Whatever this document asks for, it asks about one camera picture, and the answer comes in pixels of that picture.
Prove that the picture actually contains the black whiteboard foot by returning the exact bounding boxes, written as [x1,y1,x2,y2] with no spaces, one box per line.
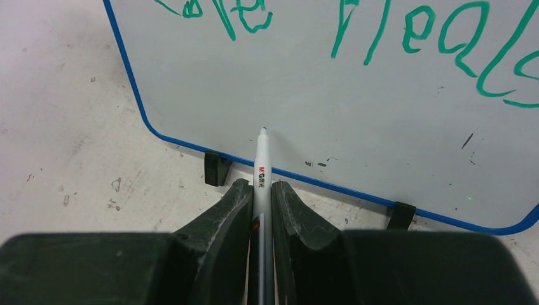
[386,201,416,231]
[204,151,233,187]

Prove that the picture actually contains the white green whiteboard marker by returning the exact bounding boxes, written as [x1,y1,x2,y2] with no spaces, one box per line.
[247,127,275,304]

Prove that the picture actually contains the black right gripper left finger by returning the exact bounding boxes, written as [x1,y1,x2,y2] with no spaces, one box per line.
[1,179,252,304]

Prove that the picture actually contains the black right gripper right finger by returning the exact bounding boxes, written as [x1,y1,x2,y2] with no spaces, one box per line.
[272,182,537,304]

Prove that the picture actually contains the blue framed whiteboard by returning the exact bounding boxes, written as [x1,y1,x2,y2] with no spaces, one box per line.
[104,1,538,235]

